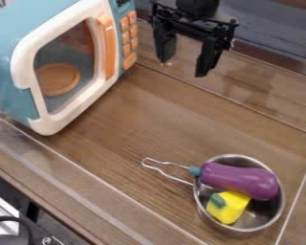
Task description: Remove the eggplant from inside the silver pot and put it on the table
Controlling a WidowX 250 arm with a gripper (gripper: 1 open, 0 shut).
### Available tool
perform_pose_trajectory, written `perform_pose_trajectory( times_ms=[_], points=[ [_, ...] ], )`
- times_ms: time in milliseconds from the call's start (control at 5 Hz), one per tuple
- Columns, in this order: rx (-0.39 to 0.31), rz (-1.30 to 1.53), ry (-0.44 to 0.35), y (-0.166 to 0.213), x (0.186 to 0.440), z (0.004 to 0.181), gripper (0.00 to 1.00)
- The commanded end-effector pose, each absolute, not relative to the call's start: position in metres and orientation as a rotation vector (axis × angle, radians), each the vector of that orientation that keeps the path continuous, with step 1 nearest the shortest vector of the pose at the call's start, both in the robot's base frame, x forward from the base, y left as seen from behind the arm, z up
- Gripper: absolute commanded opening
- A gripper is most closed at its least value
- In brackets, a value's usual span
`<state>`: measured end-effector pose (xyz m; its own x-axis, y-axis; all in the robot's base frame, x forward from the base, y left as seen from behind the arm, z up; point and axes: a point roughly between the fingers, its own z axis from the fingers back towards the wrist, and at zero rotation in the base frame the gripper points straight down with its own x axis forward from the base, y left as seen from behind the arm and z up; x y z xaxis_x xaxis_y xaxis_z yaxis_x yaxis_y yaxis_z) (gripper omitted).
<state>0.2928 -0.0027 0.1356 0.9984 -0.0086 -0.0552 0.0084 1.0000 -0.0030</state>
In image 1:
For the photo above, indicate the purple toy eggplant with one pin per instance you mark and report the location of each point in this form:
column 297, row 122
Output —
column 252, row 181

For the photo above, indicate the yellow toy vegetable piece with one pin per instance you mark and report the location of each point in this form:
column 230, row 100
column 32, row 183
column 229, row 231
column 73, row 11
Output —
column 226, row 206

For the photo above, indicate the blue toy microwave oven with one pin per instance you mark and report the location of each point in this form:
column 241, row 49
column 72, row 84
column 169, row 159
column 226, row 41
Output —
column 65, row 49

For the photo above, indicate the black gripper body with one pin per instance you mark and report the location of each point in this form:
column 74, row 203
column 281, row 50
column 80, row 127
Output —
column 196, row 18

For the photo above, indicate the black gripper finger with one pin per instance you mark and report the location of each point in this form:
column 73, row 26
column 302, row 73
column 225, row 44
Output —
column 164, row 35
column 208, row 58

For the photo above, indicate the clear acrylic front barrier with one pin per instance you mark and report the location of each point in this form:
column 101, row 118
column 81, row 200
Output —
column 94, row 209

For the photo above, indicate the silver pot with wire handle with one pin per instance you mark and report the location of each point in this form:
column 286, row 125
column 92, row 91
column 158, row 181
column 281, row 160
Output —
column 261, row 213

